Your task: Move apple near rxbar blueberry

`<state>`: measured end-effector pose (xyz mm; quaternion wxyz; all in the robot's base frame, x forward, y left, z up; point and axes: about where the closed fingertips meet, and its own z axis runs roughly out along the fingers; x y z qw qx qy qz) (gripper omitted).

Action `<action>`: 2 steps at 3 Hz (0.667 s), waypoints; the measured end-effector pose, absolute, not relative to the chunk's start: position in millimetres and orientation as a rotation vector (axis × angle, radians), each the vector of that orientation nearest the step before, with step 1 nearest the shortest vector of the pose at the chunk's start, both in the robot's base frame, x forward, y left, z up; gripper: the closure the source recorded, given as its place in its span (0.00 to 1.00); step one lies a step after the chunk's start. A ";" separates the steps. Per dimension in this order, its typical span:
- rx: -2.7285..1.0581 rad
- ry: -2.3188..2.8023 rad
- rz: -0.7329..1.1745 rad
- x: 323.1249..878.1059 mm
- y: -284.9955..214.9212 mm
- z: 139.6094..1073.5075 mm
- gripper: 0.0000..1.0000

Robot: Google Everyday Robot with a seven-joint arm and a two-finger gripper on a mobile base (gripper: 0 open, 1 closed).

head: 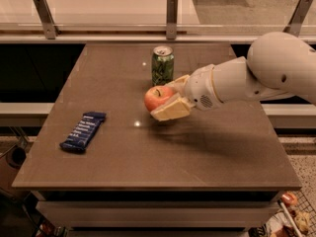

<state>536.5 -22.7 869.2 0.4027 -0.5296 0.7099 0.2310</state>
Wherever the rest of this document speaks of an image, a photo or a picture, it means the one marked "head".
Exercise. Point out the green soda can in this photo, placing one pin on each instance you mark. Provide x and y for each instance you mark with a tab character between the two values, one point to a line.
162	67

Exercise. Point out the right metal railing bracket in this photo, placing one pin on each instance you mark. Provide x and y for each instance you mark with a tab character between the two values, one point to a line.
299	14

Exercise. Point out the grey table drawer front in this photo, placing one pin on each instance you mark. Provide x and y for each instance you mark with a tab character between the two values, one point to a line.
74	214

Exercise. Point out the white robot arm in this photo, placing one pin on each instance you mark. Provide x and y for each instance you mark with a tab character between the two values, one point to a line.
278	65

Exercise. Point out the metal railing bracket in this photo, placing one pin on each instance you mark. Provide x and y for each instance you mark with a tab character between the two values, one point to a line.
50	30
299	14
171	19

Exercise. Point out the left metal railing bracket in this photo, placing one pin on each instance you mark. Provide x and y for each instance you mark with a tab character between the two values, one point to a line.
50	30

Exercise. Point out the wire basket with snacks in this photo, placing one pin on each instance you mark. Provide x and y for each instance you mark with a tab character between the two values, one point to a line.
296	217

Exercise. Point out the red apple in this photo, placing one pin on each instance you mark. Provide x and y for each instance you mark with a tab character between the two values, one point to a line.
157	96

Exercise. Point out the middle metal railing bracket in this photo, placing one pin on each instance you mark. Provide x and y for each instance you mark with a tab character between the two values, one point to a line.
171	19

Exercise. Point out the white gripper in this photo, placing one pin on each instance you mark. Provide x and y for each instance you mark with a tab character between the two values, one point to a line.
199	88

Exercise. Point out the blue rxbar wrapper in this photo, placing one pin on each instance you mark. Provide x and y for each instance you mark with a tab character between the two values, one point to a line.
79	138

